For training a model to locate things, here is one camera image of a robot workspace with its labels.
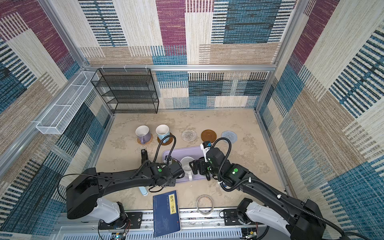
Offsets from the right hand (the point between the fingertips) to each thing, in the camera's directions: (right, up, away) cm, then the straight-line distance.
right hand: (198, 164), depth 77 cm
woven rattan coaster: (-36, +10, +17) cm, 41 cm away
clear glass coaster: (-6, +13, +28) cm, 31 cm away
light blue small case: (-29, -14, +2) cm, 32 cm away
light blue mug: (-23, +16, +22) cm, 35 cm away
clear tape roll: (+7, -20, -1) cm, 21 cm away
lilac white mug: (-36, +14, +25) cm, 46 cm away
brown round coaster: (+8, +13, +28) cm, 32 cm away
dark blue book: (-16, -24, -2) cm, 29 cm away
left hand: (-14, -9, +6) cm, 18 cm away
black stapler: (-33, +1, +17) cm, 37 cm away
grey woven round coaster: (+23, +13, +28) cm, 38 cm away
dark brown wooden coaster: (-19, +9, +20) cm, 29 cm away
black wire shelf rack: (-50, +45, +31) cm, 74 cm away
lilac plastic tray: (-3, +3, +17) cm, 18 cm away
